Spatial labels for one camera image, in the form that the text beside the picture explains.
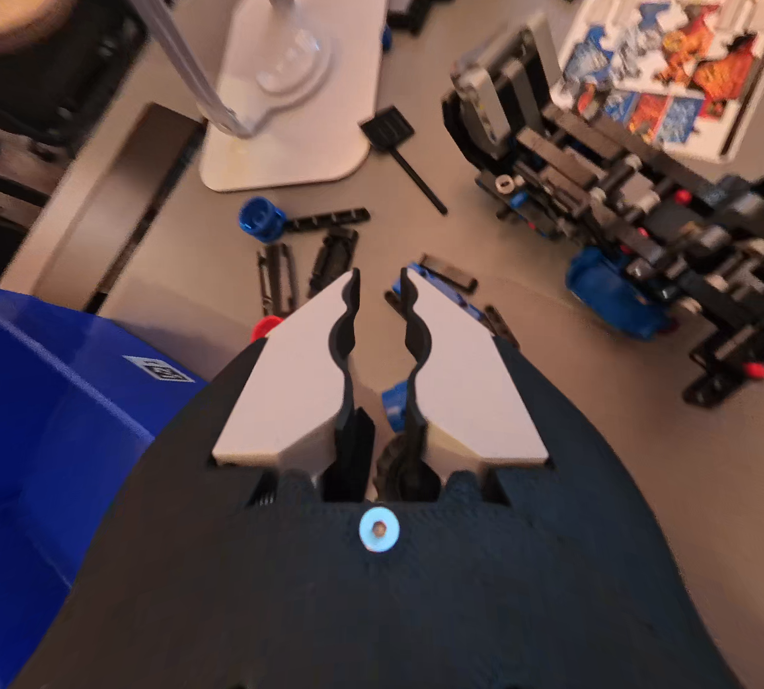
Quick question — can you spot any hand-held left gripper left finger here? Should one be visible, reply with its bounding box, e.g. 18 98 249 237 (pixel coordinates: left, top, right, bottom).
212 270 377 500

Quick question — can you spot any blue plastic bin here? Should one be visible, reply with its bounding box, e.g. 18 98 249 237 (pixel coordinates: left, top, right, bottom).
0 289 207 689

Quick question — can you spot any black plate with rod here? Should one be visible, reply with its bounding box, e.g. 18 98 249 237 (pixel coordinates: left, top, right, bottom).
360 105 448 216

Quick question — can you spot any colourful sticker sheet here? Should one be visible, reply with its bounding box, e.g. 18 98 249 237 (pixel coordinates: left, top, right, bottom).
549 0 764 164

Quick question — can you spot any grey desk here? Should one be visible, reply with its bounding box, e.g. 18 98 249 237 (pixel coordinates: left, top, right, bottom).
0 0 764 689

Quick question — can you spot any black beam with holes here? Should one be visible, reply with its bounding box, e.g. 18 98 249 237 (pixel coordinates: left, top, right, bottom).
285 207 371 231

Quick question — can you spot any blue fender panel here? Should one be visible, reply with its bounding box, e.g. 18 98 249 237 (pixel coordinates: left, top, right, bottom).
566 247 670 342

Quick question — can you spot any white book stand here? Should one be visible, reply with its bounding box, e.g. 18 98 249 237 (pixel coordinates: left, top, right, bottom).
98 0 394 192

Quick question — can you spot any black angled beam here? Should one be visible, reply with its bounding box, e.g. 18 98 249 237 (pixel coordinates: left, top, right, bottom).
388 0 456 37

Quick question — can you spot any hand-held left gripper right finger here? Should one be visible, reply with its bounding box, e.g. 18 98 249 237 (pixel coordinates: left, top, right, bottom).
401 268 549 481

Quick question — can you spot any blue wheel hub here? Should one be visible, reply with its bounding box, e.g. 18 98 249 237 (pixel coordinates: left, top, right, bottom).
238 196 288 243

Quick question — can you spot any toy truck chassis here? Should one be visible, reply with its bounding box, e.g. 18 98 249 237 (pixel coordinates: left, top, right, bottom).
442 23 764 409

